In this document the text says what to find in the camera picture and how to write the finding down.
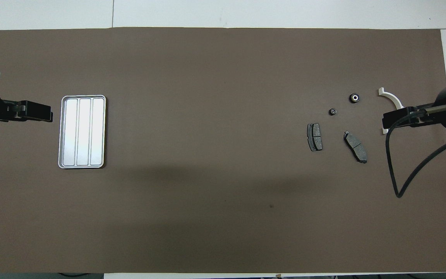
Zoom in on silver metal tray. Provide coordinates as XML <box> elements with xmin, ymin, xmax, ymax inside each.
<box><xmin>58</xmin><ymin>95</ymin><xmax>107</xmax><ymax>169</ymax></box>

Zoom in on elongated dark brake pad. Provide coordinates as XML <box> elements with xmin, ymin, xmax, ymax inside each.
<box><xmin>343</xmin><ymin>131</ymin><xmax>368</xmax><ymax>164</ymax></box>

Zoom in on rectangular dark brake pad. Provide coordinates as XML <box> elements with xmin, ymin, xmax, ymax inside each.
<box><xmin>307</xmin><ymin>123</ymin><xmax>323</xmax><ymax>152</ymax></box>

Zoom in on brown table mat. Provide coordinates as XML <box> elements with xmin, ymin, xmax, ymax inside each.
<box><xmin>0</xmin><ymin>27</ymin><xmax>446</xmax><ymax>274</ymax></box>

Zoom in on white curved plastic bracket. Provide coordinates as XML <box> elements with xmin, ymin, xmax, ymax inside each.
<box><xmin>378</xmin><ymin>87</ymin><xmax>404</xmax><ymax>135</ymax></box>

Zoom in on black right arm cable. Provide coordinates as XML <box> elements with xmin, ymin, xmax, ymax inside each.
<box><xmin>386</xmin><ymin>103</ymin><xmax>446</xmax><ymax>199</ymax></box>

